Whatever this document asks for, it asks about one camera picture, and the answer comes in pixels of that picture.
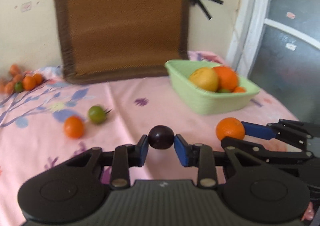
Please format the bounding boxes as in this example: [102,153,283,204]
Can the green fruit by wall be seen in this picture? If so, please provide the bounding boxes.
[14,82,24,93]

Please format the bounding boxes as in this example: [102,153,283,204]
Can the pink printed bedsheet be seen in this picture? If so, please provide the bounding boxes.
[0,50,320,226]

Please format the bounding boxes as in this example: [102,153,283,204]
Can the brown woven seat cushion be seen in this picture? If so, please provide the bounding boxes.
[54,0,189,84]

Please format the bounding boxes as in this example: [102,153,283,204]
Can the dark purple plum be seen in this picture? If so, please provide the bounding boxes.
[148,125,175,150]

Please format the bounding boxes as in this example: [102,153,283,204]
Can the mandarin by wall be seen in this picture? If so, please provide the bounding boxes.
[22,76,36,91]
[33,73,44,86]

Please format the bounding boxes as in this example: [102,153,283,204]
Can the big orange in basket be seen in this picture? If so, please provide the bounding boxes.
[212,66,239,92]

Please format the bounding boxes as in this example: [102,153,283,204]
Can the light green plastic basket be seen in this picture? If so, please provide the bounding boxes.
[165,60,260,115]

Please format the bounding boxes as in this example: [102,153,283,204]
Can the yellow mango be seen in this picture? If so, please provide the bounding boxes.
[189,67,219,92]

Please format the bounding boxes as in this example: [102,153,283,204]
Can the large orange mandarin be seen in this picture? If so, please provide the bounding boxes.
[215,118,245,141]

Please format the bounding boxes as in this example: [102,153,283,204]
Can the white window frame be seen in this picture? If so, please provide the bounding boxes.
[226,0,319,77]

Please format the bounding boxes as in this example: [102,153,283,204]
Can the orange fruits pile by bag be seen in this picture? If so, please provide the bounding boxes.
[1,64,24,95]

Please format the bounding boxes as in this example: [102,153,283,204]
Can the green plum with stem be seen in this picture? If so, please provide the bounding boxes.
[87,105,112,125]

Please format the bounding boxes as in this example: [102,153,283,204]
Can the small orange mandarin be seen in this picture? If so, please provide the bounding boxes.
[63,115,85,139]

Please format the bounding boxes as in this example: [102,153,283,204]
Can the wall sticker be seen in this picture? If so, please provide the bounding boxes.
[21,1,33,12]

